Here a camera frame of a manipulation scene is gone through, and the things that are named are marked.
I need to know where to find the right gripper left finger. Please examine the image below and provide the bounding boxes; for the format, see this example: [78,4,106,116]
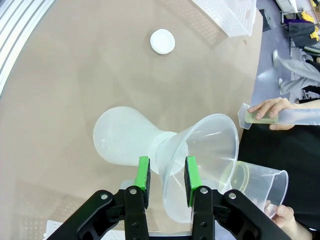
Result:
[46,156,152,240]

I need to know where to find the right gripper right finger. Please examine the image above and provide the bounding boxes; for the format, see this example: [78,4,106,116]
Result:
[184,156,315,240]

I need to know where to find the clear plastic measuring beaker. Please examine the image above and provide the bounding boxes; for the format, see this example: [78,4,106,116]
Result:
[219,161,290,218]

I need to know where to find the translucent plastic conical flask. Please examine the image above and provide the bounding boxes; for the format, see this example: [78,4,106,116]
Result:
[92,106,188,176]

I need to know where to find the clear plastic graduated cylinder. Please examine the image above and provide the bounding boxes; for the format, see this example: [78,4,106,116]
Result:
[237,102,320,130]

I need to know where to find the white round flask cap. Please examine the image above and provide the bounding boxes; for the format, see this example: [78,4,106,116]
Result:
[149,28,176,55]

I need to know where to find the person's left hand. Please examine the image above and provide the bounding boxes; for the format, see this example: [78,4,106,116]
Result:
[263,199,300,232]

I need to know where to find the person's right hand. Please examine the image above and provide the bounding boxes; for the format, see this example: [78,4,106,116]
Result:
[247,97,298,131]

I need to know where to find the white perforated plastic basket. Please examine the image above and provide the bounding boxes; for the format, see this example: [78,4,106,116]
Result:
[43,178,218,240]
[191,0,258,38]

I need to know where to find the person in black t-shirt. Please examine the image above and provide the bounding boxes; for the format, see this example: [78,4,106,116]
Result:
[237,122,320,240]

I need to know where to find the dark jacket with yellow patches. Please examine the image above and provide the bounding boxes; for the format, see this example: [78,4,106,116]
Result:
[282,9,320,55]

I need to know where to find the dark grey plastic stool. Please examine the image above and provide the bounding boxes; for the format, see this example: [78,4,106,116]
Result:
[258,8,276,33]

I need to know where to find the aluminium frame rails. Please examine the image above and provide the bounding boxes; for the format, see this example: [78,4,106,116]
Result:
[0,0,60,97]

